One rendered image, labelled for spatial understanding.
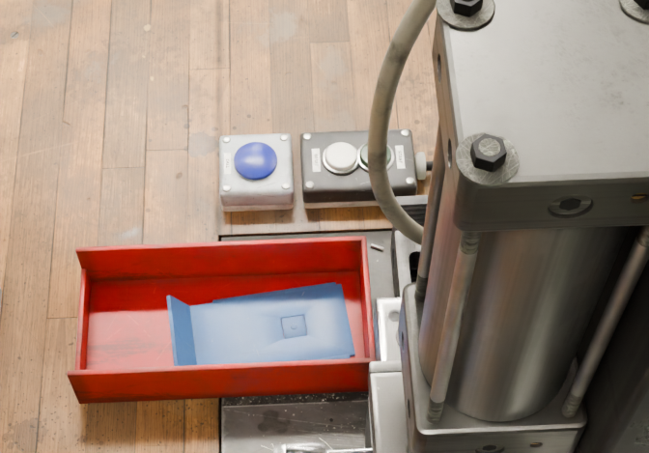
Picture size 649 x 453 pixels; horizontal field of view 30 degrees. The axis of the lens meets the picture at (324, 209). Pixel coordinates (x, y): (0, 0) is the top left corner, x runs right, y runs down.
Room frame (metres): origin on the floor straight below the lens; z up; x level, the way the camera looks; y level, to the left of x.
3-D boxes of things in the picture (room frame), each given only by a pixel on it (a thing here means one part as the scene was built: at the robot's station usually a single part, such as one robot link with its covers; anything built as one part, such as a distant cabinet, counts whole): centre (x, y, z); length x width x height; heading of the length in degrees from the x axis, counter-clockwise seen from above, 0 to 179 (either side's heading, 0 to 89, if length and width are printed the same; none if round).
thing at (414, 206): (0.52, -0.08, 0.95); 0.06 x 0.03 x 0.09; 3
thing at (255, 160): (0.63, 0.06, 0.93); 0.04 x 0.04 x 0.02
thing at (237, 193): (0.63, 0.06, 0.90); 0.07 x 0.07 x 0.06; 3
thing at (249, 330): (0.46, 0.05, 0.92); 0.15 x 0.07 x 0.03; 100
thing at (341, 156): (0.63, -0.02, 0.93); 0.03 x 0.03 x 0.02
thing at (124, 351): (0.47, 0.09, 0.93); 0.25 x 0.12 x 0.06; 93
